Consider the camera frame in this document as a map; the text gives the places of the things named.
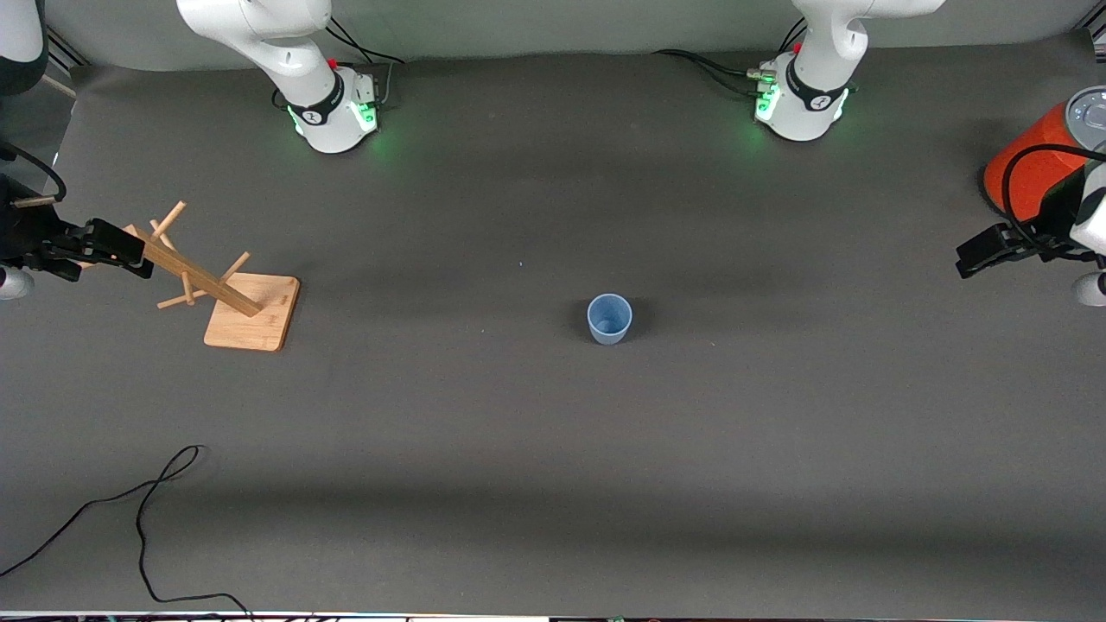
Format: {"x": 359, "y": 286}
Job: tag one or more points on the silver aluminium frame rail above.
{"x": 62, "y": 53}

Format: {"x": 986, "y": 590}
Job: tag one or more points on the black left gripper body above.
{"x": 1048, "y": 226}

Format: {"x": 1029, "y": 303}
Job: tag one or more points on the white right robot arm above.
{"x": 294, "y": 52}

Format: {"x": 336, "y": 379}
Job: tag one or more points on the light blue plastic cup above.
{"x": 609, "y": 333}

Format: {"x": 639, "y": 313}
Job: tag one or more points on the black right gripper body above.
{"x": 24, "y": 233}

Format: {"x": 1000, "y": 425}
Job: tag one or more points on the wooden cup rack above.
{"x": 251, "y": 324}

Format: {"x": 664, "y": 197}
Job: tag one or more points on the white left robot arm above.
{"x": 812, "y": 86}

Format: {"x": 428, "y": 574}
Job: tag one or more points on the orange cylindrical container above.
{"x": 1028, "y": 164}

